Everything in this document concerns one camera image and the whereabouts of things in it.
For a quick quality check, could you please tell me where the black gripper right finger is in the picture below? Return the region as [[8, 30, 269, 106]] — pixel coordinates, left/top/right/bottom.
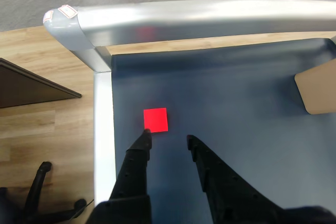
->
[[186, 134, 289, 224]]

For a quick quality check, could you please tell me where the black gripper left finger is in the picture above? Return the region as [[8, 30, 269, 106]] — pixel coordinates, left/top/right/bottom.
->
[[88, 128, 153, 224]]

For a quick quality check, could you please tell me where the red cube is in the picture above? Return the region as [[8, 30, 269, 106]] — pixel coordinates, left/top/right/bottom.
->
[[143, 107, 169, 133]]

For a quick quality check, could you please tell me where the beige rounded box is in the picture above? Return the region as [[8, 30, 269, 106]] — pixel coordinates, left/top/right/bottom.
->
[[293, 58, 336, 115]]

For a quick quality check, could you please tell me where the black office chair base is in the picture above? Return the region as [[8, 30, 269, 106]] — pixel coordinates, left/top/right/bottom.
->
[[0, 161, 88, 224]]

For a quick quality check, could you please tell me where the dark blue-grey table mat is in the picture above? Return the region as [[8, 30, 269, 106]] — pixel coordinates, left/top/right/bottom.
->
[[111, 37, 336, 224]]

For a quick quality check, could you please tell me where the dark brown furniture panel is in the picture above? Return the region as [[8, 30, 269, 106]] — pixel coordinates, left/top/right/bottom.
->
[[0, 58, 82, 109]]

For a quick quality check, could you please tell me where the white red sticker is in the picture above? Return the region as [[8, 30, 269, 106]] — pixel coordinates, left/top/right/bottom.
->
[[43, 10, 55, 23], [58, 4, 79, 19]]

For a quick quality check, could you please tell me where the silver table edge frame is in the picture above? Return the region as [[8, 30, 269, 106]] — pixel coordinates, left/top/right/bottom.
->
[[43, 0, 336, 205]]

